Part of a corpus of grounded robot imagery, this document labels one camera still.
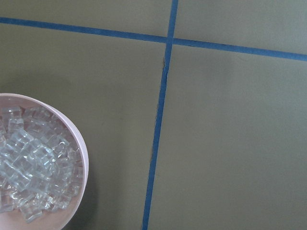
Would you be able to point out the pink bowl of ice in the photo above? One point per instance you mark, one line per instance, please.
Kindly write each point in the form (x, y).
(45, 160)

